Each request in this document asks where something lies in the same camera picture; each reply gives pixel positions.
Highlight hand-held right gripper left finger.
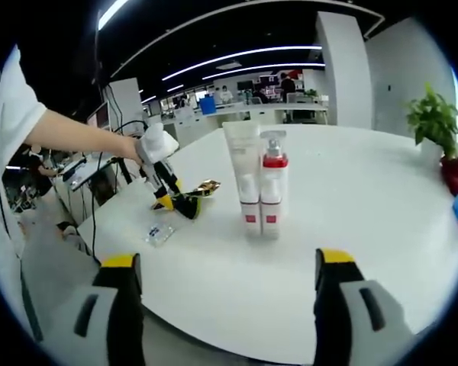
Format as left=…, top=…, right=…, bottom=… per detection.
left=41, top=252, right=146, bottom=366

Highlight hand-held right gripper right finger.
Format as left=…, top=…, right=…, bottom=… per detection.
left=313, top=247, right=417, bottom=366

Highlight green black skincare packet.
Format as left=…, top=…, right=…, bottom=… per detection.
left=171, top=190, right=204, bottom=220

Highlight gold skincare sachet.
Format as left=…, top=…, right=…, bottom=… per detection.
left=192, top=181, right=221, bottom=197

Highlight clear skincare sachet blue label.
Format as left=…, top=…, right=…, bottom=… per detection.
left=144, top=223, right=176, bottom=247

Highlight white skincare tube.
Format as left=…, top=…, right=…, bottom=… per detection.
left=221, top=120, right=262, bottom=207

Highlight red-collar skincare pump bottle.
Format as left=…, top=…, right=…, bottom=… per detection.
left=259, top=129, right=290, bottom=205

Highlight person's left hand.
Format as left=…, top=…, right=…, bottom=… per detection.
left=116, top=136, right=143, bottom=164

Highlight blue bin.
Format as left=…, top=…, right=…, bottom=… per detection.
left=198, top=97, right=218, bottom=114

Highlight computer monitor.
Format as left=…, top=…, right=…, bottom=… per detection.
left=85, top=101, right=111, bottom=130

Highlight white side desk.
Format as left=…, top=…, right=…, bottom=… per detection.
left=53, top=156, right=118, bottom=214

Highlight white office counter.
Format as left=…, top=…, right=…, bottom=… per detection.
left=160, top=101, right=329, bottom=146

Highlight person's white shirt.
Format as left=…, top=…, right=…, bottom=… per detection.
left=0, top=43, right=49, bottom=260

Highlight red flower pot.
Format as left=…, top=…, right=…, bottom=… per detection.
left=439, top=154, right=458, bottom=196

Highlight white plant pot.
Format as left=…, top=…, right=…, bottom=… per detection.
left=419, top=139, right=443, bottom=163

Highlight green potted plant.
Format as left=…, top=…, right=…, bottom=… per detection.
left=404, top=83, right=458, bottom=158

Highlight black cable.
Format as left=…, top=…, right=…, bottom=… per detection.
left=90, top=120, right=148, bottom=265

